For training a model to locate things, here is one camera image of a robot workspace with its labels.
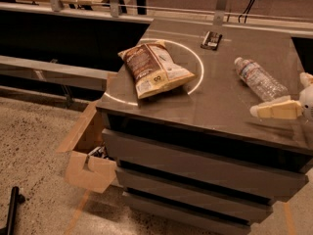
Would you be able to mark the dark rxbar chocolate bar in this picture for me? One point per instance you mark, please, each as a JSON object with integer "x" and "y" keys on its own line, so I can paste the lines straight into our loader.
{"x": 211, "y": 40}

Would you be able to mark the clear plastic water bottle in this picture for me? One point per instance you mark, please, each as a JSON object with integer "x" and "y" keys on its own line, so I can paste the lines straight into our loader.
{"x": 262, "y": 83}

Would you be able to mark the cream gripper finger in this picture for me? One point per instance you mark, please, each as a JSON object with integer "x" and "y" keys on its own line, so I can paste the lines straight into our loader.
{"x": 281, "y": 108}
{"x": 306, "y": 79}

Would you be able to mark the black pole on floor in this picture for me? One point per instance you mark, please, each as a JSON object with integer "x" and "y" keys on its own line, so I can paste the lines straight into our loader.
{"x": 15, "y": 199}

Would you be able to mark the grey drawer cabinet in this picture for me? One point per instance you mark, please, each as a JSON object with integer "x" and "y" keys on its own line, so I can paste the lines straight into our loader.
{"x": 195, "y": 154}

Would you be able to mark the brown chip bag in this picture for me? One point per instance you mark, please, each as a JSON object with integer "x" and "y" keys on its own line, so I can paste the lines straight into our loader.
{"x": 153, "y": 69}

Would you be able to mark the metal railing frame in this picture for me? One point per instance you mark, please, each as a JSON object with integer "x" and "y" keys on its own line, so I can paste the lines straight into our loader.
{"x": 282, "y": 13}

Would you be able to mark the open cardboard box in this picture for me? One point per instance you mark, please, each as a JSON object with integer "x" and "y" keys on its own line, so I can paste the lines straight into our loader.
{"x": 85, "y": 169}

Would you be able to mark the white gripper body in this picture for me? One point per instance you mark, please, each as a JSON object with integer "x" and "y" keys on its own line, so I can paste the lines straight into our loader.
{"x": 307, "y": 101}

